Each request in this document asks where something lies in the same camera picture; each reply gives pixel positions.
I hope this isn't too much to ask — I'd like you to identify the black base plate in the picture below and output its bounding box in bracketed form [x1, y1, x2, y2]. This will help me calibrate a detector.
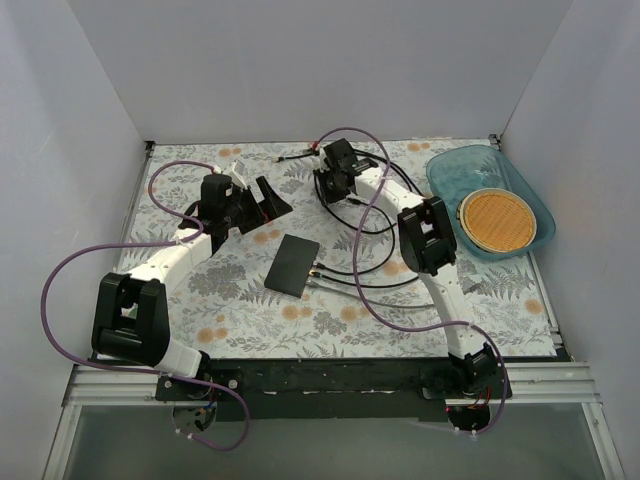
[155, 357, 512, 422]

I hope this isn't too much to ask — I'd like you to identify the black network switch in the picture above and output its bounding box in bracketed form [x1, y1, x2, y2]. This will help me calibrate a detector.
[264, 234, 320, 298]

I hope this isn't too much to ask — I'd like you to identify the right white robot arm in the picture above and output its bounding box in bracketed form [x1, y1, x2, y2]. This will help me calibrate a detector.
[312, 139, 501, 398]

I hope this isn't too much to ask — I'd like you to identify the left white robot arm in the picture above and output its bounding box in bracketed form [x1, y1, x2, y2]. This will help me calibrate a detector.
[91, 173, 293, 400]

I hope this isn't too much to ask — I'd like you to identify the grey ethernet cable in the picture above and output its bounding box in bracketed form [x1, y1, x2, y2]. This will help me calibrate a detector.
[307, 277, 441, 310]

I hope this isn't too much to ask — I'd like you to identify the round woven bamboo basket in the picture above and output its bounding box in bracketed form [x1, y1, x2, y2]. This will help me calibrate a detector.
[457, 188, 537, 253]

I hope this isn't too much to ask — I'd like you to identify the aluminium frame rail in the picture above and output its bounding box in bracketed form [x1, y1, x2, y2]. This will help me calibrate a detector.
[44, 359, 625, 479]

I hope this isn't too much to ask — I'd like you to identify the black cable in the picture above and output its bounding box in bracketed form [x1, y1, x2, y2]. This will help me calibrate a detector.
[273, 144, 436, 290]

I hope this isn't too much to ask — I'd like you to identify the teal plastic tray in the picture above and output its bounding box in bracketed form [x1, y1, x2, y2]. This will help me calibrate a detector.
[426, 145, 556, 261]

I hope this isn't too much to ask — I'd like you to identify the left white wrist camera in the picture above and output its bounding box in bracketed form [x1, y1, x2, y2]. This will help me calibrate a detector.
[212, 160, 248, 190]

